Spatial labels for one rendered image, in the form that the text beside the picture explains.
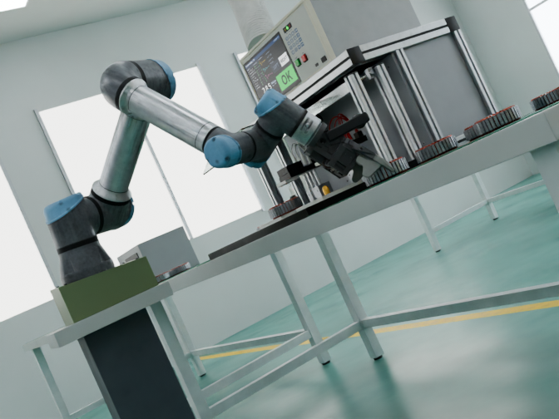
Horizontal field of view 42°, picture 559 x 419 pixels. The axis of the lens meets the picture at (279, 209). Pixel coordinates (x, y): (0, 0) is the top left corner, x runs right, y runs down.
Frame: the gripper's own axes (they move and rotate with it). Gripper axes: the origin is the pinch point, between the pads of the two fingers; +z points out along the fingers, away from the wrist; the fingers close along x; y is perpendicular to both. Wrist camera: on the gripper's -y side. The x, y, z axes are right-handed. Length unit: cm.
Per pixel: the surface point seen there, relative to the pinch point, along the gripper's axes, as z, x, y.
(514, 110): 15.4, 12.2, -25.9
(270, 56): -41, -54, -23
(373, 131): -5.6, -19.3, -11.9
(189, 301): -2, -521, 82
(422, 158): 6.7, -5.1, -9.3
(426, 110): 4.6, -25.6, -27.3
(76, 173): -152, -505, 38
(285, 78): -34, -52, -20
